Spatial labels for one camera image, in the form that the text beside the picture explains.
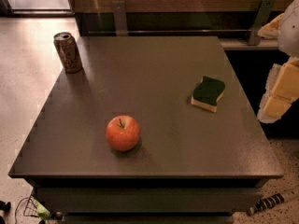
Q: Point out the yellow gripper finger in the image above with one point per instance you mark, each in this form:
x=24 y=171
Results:
x=281 y=91
x=270 y=30

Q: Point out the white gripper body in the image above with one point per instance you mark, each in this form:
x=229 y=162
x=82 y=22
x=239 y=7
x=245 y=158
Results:
x=290 y=32

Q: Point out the green and yellow sponge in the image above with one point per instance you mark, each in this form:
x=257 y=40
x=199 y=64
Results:
x=207 y=94

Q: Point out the orange soda can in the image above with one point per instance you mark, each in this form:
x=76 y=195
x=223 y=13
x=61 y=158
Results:
x=67 y=49

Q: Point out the grey cabinet with drawers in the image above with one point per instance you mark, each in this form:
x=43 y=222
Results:
x=190 y=165

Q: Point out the red apple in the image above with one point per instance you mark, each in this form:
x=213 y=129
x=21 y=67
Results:
x=123 y=133

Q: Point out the black object on floor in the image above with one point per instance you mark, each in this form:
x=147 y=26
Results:
x=5 y=207

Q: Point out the right metal shelf bracket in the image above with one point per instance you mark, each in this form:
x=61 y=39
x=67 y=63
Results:
x=260 y=19

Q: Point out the metal shelf bracket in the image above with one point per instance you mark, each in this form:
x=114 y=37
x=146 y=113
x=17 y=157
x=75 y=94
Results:
x=119 y=16
x=260 y=19

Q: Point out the black white striped handle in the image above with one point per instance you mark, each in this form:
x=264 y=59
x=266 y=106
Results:
x=273 y=200

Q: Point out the left metal shelf bracket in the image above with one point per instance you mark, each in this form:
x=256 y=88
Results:
x=119 y=16

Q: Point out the wire basket with green item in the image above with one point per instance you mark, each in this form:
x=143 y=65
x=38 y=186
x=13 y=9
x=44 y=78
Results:
x=31 y=211

